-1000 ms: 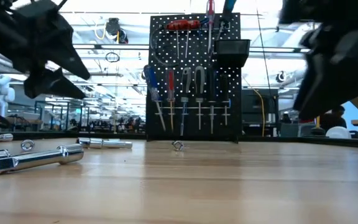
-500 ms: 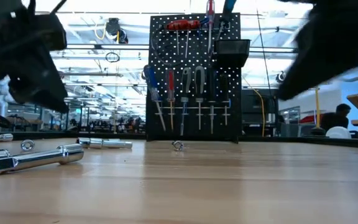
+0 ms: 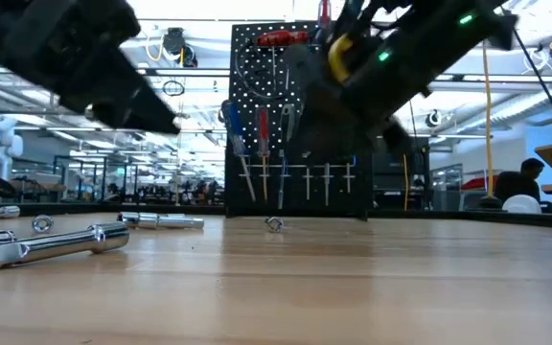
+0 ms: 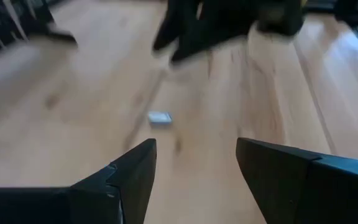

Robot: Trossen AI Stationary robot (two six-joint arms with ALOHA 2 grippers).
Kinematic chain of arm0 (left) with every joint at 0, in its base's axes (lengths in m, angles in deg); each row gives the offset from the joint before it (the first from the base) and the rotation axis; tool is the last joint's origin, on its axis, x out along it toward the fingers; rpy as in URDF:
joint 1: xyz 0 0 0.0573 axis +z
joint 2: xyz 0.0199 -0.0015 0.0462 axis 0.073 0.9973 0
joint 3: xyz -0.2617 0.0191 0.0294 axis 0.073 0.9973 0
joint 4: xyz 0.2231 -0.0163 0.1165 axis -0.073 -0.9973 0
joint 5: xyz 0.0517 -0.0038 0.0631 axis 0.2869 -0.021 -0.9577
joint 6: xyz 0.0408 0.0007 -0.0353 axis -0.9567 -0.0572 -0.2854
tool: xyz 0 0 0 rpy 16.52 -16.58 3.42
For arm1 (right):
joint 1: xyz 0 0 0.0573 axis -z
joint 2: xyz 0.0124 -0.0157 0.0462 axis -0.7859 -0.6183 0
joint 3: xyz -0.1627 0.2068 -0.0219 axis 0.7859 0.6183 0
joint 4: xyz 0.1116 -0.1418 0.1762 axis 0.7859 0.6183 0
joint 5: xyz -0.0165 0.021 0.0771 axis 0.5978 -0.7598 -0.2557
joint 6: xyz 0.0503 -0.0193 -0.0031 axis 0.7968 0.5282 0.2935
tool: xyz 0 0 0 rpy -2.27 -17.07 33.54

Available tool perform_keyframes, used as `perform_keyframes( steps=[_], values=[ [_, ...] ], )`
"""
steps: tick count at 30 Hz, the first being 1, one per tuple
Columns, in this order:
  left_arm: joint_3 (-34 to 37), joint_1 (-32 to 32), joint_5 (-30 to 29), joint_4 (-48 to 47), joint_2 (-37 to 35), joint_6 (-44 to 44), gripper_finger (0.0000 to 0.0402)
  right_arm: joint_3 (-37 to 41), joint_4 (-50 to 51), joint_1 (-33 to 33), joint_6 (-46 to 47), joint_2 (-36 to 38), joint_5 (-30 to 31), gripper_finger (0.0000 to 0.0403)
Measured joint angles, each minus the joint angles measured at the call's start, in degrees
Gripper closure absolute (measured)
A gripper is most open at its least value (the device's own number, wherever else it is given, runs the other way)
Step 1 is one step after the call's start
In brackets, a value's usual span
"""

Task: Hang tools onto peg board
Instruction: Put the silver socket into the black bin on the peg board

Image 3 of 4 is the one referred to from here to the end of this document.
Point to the person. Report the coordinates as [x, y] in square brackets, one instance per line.
[515, 184]

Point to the red object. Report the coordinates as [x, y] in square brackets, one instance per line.
[477, 183]

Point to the black cabinet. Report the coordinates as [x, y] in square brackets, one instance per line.
[417, 177]

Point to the small chrome socket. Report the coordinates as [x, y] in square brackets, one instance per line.
[34, 224]
[269, 221]

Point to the white round object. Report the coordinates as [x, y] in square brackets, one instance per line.
[520, 205]

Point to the black perforated pegboard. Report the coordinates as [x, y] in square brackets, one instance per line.
[252, 144]

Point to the black aluminium table frame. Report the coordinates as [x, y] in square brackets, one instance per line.
[448, 215]

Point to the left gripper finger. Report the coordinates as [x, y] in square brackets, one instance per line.
[127, 105]

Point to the long chrome deep socket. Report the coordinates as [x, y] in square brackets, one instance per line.
[55, 244]

